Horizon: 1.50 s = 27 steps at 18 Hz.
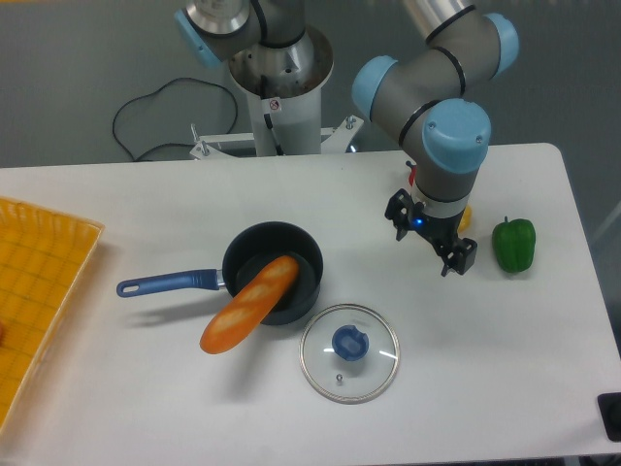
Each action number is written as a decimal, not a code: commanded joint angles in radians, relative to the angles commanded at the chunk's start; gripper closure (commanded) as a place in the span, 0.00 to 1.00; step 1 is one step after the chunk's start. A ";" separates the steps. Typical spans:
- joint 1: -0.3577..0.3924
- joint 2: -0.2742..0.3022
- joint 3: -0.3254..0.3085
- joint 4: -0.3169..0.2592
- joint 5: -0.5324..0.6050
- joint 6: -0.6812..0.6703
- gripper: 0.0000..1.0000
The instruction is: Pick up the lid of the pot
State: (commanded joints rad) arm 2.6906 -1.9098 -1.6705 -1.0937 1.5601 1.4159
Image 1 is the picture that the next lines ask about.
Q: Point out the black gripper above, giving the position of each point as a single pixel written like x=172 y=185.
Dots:
x=437 y=223

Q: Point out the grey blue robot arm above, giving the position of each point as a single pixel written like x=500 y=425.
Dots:
x=420 y=105

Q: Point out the glass pot lid blue knob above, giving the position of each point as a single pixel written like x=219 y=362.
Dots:
x=349 y=354

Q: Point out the yellow bell pepper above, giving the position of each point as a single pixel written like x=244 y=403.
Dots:
x=466 y=219

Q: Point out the green bell pepper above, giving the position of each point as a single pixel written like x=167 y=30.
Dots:
x=514 y=244

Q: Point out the dark blue saucepan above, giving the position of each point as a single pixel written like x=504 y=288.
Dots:
x=245 y=257

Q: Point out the orange baguette bread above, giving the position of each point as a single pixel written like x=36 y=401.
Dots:
x=250 y=306

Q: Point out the black device at table edge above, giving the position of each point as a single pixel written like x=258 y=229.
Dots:
x=610 y=409

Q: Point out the yellow woven tray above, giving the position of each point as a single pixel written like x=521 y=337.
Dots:
x=43 y=254

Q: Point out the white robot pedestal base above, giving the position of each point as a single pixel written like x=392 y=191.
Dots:
x=282 y=87

